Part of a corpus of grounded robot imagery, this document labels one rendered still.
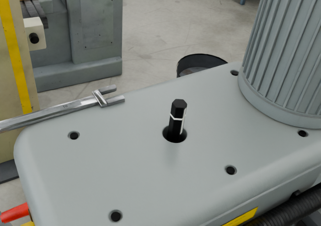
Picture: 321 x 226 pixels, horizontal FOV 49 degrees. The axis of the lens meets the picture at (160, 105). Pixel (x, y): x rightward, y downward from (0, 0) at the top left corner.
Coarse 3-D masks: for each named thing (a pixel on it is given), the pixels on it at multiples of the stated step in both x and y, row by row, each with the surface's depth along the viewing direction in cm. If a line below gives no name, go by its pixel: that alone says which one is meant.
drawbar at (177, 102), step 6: (174, 102) 49; (180, 102) 49; (174, 108) 49; (180, 108) 48; (186, 108) 50; (174, 114) 49; (180, 114) 49; (174, 120) 50; (180, 120) 50; (174, 126) 51; (180, 126) 51; (168, 132) 53; (174, 132) 52; (168, 138) 53; (174, 138) 52; (180, 138) 53
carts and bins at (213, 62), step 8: (184, 56) 295; (192, 56) 299; (200, 56) 302; (208, 56) 301; (216, 56) 299; (184, 64) 300; (192, 64) 305; (200, 64) 306; (208, 64) 305; (216, 64) 302; (224, 64) 297; (184, 72) 299; (192, 72) 300
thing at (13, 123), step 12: (96, 96) 57; (120, 96) 57; (48, 108) 54; (60, 108) 54; (72, 108) 54; (84, 108) 55; (12, 120) 51; (24, 120) 51; (36, 120) 52; (0, 132) 50
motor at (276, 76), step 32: (288, 0) 47; (320, 0) 44; (256, 32) 56; (288, 32) 48; (320, 32) 46; (256, 64) 56; (288, 64) 51; (320, 64) 49; (256, 96) 57; (288, 96) 53; (320, 96) 52; (320, 128) 56
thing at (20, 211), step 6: (24, 204) 62; (12, 210) 61; (18, 210) 61; (24, 210) 61; (0, 216) 60; (6, 216) 60; (12, 216) 61; (18, 216) 61; (24, 216) 62; (6, 222) 60
